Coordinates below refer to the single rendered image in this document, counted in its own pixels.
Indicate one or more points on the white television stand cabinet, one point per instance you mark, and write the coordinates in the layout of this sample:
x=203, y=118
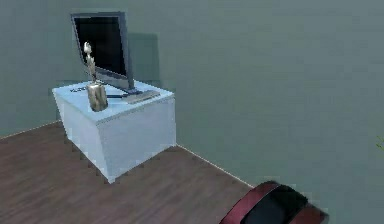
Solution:
x=133, y=133

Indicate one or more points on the green house plant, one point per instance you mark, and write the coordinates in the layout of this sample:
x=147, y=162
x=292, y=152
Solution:
x=380, y=143

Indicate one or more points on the red and black bin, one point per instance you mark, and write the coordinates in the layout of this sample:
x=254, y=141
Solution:
x=276, y=206

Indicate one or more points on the gold statue on block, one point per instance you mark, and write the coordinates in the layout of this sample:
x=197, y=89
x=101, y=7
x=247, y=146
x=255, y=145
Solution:
x=96, y=95

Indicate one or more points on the grey flat screen television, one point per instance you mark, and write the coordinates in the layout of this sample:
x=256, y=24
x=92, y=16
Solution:
x=103, y=43

